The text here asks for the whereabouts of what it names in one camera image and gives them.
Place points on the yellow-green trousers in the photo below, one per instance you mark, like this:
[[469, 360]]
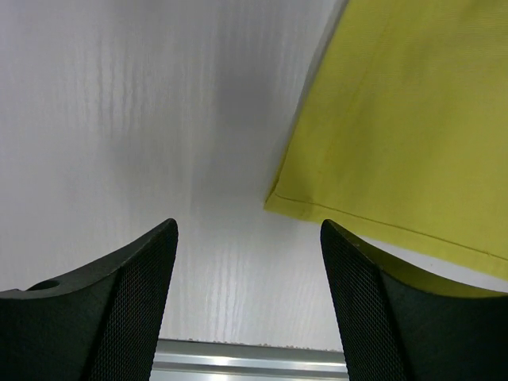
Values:
[[402, 136]]

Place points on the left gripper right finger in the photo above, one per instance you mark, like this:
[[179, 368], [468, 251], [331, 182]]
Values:
[[400, 322]]

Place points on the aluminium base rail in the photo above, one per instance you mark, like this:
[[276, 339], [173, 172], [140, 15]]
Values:
[[193, 360]]

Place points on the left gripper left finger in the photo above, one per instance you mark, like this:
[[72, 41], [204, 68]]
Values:
[[99, 322]]

